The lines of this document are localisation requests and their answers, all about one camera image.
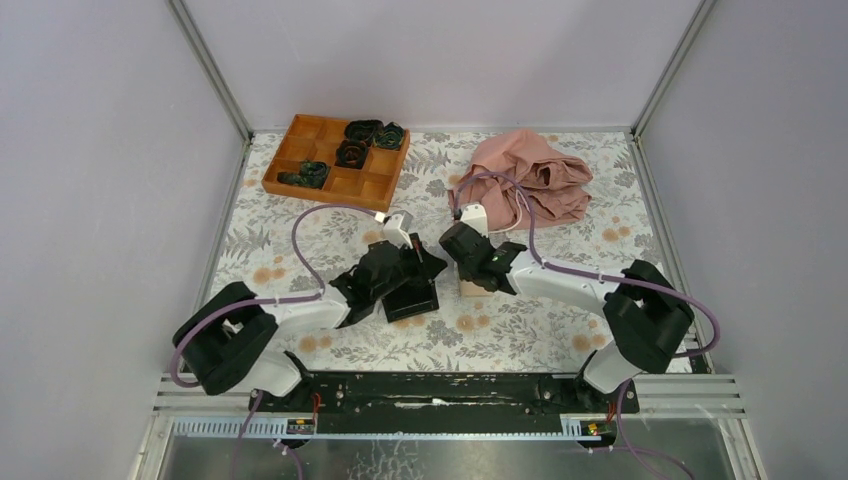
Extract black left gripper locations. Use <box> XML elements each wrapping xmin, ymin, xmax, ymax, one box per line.
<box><xmin>371</xmin><ymin>238</ymin><xmax>446</xmax><ymax>303</ymax></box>

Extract black card box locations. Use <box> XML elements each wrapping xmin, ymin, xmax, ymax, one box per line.
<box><xmin>382</xmin><ymin>279</ymin><xmax>440</xmax><ymax>323</ymax></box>

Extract tan leather card holder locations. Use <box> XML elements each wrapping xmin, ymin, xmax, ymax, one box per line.
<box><xmin>459</xmin><ymin>279</ymin><xmax>493</xmax><ymax>298</ymax></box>

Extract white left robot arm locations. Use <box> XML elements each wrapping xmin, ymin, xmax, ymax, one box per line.
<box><xmin>171</xmin><ymin>235</ymin><xmax>447</xmax><ymax>411</ymax></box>

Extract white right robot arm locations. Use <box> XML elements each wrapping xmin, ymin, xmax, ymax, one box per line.
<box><xmin>439</xmin><ymin>222</ymin><xmax>694</xmax><ymax>412</ymax></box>

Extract floral patterned table mat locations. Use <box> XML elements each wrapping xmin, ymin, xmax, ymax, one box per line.
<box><xmin>211</xmin><ymin>132</ymin><xmax>662</xmax><ymax>372</ymax></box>

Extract dark belt lower left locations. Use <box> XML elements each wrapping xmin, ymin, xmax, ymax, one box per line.
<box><xmin>276</xmin><ymin>161</ymin><xmax>330</xmax><ymax>190</ymax></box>

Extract dark rolled belt centre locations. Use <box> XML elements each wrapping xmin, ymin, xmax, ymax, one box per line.
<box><xmin>335</xmin><ymin>139</ymin><xmax>370</xmax><ymax>170</ymax></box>

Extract pink crumpled cloth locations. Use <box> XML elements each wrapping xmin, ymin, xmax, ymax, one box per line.
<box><xmin>448</xmin><ymin>129</ymin><xmax>593</xmax><ymax>231</ymax></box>

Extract dark green rolled belt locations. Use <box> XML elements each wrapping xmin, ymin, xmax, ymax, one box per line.
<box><xmin>372</xmin><ymin>122</ymin><xmax>406</xmax><ymax>151</ymax></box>

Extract dark rolled belt top left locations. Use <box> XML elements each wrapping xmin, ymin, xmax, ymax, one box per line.
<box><xmin>344</xmin><ymin>119</ymin><xmax>384</xmax><ymax>145</ymax></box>

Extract orange wooden divided tray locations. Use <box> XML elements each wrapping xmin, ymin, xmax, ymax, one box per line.
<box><xmin>262</xmin><ymin>114</ymin><xmax>410</xmax><ymax>211</ymax></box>

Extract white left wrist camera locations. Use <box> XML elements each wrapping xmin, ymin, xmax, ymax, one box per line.
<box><xmin>374</xmin><ymin>210</ymin><xmax>413</xmax><ymax>248</ymax></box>

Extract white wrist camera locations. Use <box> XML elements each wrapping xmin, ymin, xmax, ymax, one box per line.
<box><xmin>374</xmin><ymin>210</ymin><xmax>413</xmax><ymax>248</ymax></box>
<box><xmin>453</xmin><ymin>203</ymin><xmax>489</xmax><ymax>237</ymax></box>

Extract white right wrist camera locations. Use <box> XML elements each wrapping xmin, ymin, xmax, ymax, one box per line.
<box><xmin>453</xmin><ymin>203</ymin><xmax>489</xmax><ymax>237</ymax></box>

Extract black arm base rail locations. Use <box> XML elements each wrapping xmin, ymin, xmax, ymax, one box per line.
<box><xmin>249</xmin><ymin>371</ymin><xmax>640</xmax><ymax>434</ymax></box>

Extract white slotted cable duct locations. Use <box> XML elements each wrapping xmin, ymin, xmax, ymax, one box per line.
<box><xmin>170</xmin><ymin>415</ymin><xmax>621</xmax><ymax>441</ymax></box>

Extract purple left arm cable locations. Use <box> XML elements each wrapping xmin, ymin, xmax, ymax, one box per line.
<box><xmin>168</xmin><ymin>203</ymin><xmax>392</xmax><ymax>478</ymax></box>

